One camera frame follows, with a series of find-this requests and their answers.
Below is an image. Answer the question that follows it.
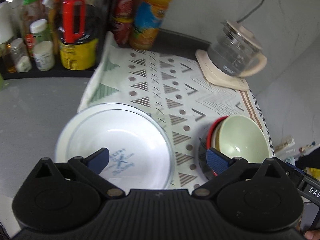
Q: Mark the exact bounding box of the patterned white table cloth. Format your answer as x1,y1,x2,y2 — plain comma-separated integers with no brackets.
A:
78,33,271,191

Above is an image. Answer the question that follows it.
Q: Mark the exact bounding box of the cream kettle base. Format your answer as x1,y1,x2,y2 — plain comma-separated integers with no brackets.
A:
195,49,249,91

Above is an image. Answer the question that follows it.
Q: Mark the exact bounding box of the glass kettle with cream handle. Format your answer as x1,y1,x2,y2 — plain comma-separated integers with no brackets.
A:
207,20,267,78

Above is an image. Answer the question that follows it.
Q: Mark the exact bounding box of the red handled oil bottle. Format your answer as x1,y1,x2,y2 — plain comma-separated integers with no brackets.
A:
59,0,100,70

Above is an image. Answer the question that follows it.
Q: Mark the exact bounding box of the white cap spice jar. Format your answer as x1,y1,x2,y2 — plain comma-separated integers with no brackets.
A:
33,41,55,71

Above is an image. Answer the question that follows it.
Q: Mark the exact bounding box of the beige bowl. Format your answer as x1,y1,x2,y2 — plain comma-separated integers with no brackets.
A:
211,120,223,151

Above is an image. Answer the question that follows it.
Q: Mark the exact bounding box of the person's right hand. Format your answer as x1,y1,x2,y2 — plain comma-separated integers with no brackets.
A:
304,230,320,240

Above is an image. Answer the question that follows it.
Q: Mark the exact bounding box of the pale green bowl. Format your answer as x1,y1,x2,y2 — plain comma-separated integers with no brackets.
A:
219,115,270,163

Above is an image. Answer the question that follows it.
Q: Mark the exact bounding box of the orange juice bottle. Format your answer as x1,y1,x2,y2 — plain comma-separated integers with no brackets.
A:
129,0,171,50

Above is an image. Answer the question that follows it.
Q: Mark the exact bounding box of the white plate with blue logo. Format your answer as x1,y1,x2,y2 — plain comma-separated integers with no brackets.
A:
55,103,175,192

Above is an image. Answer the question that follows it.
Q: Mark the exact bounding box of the black metal shelf rack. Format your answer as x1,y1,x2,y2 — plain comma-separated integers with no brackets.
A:
0,0,116,81

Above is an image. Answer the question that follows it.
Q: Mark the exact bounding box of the red sauce bottle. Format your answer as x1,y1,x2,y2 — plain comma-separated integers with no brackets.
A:
21,0,43,57

